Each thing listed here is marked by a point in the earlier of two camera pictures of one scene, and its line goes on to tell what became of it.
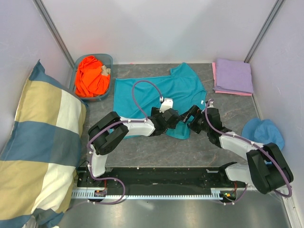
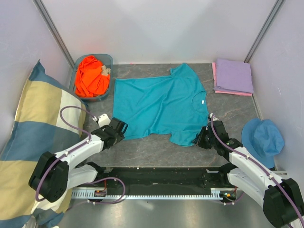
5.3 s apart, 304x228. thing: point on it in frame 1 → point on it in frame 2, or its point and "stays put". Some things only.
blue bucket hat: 262,132 stays put
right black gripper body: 199,124 → 204,140
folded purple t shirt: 233,76 stays put
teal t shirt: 182,86 stays put
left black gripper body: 156,113 → 119,137
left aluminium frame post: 53,30 stays put
